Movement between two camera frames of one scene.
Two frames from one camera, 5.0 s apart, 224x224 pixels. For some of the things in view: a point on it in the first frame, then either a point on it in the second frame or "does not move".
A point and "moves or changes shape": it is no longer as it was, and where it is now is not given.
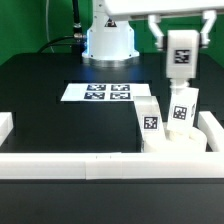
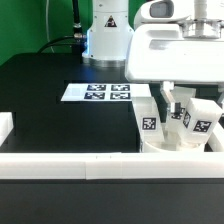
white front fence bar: (112, 165) does not move
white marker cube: (151, 119) does not move
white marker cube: (181, 108) does not move
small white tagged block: (182, 56) moves or changes shape
